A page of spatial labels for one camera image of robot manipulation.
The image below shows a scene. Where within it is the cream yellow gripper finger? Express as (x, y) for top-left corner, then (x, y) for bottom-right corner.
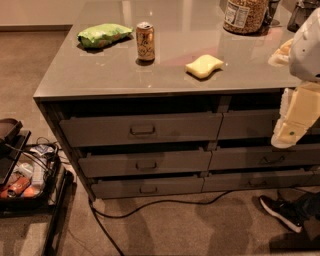
(271, 82), (320, 149)

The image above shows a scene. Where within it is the grey drawer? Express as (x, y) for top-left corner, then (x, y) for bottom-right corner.
(209, 144), (320, 170)
(60, 112), (222, 147)
(78, 149), (211, 178)
(218, 109), (280, 140)
(91, 176), (204, 199)
(202, 169), (320, 192)

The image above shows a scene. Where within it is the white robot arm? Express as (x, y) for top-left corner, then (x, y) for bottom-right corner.
(268, 8), (320, 149)

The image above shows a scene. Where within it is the grey drawer cabinet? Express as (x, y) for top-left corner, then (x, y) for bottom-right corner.
(34, 0), (320, 199)

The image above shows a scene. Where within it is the dark stemmed glass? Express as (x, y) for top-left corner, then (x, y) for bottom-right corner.
(263, 0), (280, 25)

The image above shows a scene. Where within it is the dark glass pitcher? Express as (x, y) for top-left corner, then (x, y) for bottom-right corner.
(287, 0), (320, 32)

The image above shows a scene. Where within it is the large snack jar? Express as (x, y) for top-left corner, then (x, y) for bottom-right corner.
(223, 0), (268, 35)

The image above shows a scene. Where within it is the yellow sponge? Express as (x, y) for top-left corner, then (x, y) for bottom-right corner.
(185, 54), (224, 79)

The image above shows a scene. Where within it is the black sneaker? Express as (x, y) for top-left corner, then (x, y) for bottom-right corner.
(259, 195), (303, 233)

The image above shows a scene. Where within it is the orange soda can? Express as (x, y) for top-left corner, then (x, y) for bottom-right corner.
(136, 22), (155, 61)

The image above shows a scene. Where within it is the green chip bag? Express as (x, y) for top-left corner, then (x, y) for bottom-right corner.
(77, 23), (133, 49)

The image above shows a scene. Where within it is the black cart with clutter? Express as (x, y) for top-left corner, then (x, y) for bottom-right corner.
(0, 118), (73, 256)

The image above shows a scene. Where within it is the black floor cable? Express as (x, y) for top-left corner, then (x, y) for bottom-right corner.
(87, 190), (234, 256)

